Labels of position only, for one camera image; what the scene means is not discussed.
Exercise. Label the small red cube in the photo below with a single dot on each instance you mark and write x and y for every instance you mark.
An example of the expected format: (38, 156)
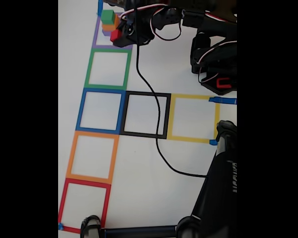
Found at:
(115, 36)

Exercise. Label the orange cube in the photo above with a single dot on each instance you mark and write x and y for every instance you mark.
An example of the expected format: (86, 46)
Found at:
(109, 27)

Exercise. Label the purple square block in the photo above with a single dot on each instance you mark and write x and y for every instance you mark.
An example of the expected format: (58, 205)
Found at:
(106, 33)

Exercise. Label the green cube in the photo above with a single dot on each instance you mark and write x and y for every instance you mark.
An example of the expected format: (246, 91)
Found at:
(107, 17)

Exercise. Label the twisted blue tape strip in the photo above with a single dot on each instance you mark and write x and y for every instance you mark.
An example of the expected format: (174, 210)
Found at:
(99, 6)

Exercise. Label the long blue tape strip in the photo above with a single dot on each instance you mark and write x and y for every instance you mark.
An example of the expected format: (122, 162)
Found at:
(226, 101)

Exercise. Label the small blue tape piece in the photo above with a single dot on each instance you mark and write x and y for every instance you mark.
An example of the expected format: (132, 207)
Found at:
(60, 226)
(213, 142)

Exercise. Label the black tripod stand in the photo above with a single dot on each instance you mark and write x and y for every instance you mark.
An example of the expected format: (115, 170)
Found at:
(213, 198)

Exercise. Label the red square frame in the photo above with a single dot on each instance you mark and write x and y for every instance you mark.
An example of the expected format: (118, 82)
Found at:
(62, 205)

